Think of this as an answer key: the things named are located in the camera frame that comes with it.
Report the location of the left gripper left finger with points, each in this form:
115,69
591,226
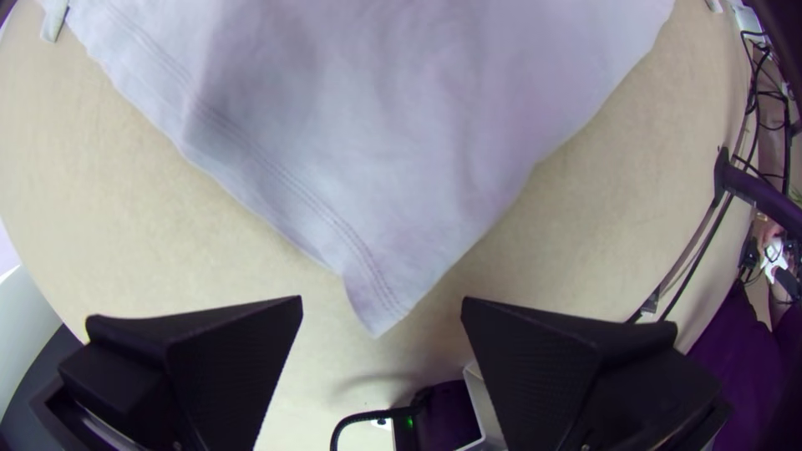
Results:
207,376

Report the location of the grey t-shirt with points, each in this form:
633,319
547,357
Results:
376,125

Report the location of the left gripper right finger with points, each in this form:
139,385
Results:
564,382

